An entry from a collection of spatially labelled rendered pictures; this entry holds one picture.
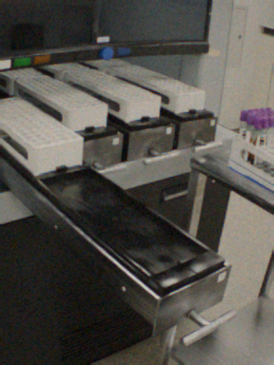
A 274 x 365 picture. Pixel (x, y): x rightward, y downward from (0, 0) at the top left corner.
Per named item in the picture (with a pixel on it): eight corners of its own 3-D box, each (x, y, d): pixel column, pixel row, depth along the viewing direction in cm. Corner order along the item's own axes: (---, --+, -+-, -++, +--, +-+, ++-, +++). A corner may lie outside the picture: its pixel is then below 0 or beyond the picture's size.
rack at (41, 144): (-22, 129, 102) (-22, 103, 100) (16, 121, 108) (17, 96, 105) (35, 182, 82) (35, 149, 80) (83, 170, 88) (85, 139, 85)
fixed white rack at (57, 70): (16, 70, 151) (17, 53, 148) (42, 67, 157) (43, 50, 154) (58, 92, 131) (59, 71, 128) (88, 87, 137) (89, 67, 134)
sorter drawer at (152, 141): (7, 88, 156) (8, 63, 151) (41, 83, 164) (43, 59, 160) (138, 170, 106) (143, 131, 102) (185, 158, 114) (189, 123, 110)
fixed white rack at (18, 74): (-25, 77, 142) (-25, 59, 139) (2, 73, 148) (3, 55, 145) (9, 100, 122) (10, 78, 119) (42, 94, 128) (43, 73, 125)
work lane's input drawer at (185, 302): (-33, 152, 107) (-34, 117, 103) (17, 142, 115) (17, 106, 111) (173, 356, 58) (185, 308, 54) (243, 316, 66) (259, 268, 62)
